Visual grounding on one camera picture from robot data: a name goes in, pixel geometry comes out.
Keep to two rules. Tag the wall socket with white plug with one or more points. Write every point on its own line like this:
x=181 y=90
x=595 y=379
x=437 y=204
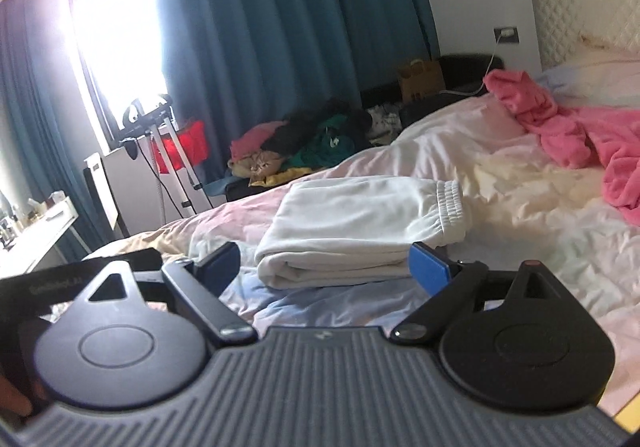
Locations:
x=506 y=34

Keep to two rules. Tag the garment steamer stand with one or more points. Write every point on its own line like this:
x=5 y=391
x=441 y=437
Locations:
x=175 y=162

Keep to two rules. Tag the white panel heater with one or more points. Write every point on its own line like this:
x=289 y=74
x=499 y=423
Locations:
x=102 y=197

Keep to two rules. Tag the black steamer head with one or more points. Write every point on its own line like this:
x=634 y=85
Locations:
x=131 y=148

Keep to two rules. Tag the yellow garment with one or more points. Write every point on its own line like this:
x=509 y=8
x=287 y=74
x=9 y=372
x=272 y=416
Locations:
x=287 y=174

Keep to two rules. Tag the cream quilted headboard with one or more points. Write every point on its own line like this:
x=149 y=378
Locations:
x=575 y=17

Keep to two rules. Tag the pink fleece robe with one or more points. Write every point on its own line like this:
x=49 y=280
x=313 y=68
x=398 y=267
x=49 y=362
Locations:
x=565 y=132

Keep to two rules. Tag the red cloth bag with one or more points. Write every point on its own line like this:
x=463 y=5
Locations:
x=192 y=144

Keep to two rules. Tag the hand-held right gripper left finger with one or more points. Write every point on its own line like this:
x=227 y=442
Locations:
x=222 y=266

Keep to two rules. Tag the brown paper bag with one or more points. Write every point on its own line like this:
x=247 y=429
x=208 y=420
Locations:
x=420 y=79

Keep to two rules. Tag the tan garment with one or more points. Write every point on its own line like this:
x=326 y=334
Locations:
x=260 y=164

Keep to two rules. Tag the white patterned garment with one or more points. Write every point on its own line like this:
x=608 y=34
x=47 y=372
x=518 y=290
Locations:
x=382 y=122

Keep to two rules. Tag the wide teal curtain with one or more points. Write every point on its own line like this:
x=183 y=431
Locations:
x=280 y=17

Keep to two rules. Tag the white vanity desk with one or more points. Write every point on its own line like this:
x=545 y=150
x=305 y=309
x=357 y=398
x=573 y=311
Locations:
x=35 y=247

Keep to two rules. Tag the green garment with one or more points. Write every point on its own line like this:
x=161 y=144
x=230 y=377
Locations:
x=325 y=147

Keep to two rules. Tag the row of cosmetic bottles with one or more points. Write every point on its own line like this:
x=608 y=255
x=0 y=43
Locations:
x=20 y=222

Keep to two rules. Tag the black garment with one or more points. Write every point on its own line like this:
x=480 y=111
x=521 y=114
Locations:
x=300 y=124

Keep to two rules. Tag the pink garment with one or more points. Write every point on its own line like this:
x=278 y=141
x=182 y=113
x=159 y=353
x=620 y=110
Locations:
x=255 y=137

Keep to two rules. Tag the pink bed quilt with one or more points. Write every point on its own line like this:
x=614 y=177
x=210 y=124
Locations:
x=525 y=187

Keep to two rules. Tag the person's left hand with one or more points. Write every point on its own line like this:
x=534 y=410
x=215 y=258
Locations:
x=12 y=392

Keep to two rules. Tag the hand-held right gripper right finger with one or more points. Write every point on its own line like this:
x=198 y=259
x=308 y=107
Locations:
x=430 y=271

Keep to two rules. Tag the window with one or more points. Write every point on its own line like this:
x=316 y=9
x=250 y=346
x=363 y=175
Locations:
x=120 y=37

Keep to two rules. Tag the narrow teal curtain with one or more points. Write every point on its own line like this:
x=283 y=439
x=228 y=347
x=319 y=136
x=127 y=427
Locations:
x=45 y=137

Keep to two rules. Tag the white pants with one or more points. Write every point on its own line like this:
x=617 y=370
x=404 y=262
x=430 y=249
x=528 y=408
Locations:
x=350 y=222

